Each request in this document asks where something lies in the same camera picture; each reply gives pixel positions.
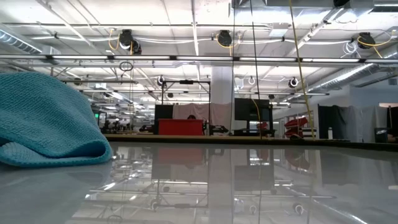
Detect white structural column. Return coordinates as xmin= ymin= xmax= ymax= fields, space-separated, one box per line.
xmin=210 ymin=65 xmax=234 ymax=133

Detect red cabinet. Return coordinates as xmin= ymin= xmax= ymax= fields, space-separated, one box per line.
xmin=157 ymin=118 xmax=205 ymax=136

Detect grey curtain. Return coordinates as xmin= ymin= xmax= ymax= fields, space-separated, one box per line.
xmin=343 ymin=105 xmax=390 ymax=143

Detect thin black cord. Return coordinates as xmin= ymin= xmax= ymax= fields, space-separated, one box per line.
xmin=229 ymin=0 xmax=236 ymax=135

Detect large silver air duct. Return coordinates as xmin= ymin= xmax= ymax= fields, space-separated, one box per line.
xmin=306 ymin=46 xmax=398 ymax=94

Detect yellow cable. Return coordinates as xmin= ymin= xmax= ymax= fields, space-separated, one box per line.
xmin=288 ymin=0 xmax=314 ymax=140

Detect long LED light bar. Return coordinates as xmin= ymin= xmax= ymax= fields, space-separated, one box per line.
xmin=0 ymin=54 xmax=398 ymax=65

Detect black monitor on stand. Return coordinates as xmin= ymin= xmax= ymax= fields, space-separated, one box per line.
xmin=234 ymin=98 xmax=271 ymax=123

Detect black cable reel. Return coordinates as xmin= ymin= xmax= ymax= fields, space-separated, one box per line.
xmin=356 ymin=32 xmax=376 ymax=50
xmin=119 ymin=29 xmax=142 ymax=55
xmin=216 ymin=29 xmax=233 ymax=48

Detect dark curtain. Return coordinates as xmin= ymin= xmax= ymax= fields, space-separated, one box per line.
xmin=317 ymin=105 xmax=346 ymax=140

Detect black cable with coil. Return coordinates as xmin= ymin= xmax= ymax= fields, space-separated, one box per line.
xmin=249 ymin=0 xmax=262 ymax=138

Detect black aluminium rig frame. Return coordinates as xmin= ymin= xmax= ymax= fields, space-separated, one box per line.
xmin=160 ymin=79 xmax=213 ymax=136

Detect pale curtain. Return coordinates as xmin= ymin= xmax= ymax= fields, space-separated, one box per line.
xmin=172 ymin=102 xmax=233 ymax=128

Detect blue microfibre towel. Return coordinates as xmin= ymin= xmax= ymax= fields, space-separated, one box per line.
xmin=0 ymin=72 xmax=113 ymax=169

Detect small silver air duct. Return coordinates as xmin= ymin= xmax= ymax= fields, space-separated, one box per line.
xmin=0 ymin=29 xmax=44 ymax=55

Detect black panel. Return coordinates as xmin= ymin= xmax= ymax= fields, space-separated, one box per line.
xmin=154 ymin=104 xmax=174 ymax=135

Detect red storage bins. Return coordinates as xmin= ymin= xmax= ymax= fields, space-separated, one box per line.
xmin=284 ymin=116 xmax=309 ymax=138

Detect black bin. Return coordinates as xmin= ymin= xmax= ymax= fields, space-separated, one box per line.
xmin=374 ymin=127 xmax=389 ymax=144

